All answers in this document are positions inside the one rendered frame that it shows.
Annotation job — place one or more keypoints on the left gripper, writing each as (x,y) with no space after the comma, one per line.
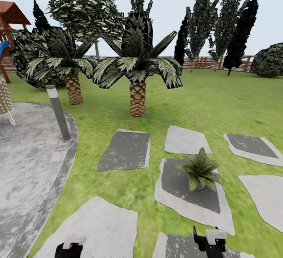
(73,252)

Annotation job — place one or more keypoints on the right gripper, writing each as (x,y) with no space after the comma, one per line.
(211,250)

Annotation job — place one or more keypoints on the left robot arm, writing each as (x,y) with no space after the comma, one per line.
(69,249)

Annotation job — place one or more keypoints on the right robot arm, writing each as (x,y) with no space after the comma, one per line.
(213,243)

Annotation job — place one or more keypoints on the pot plant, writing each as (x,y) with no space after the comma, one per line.
(197,170)

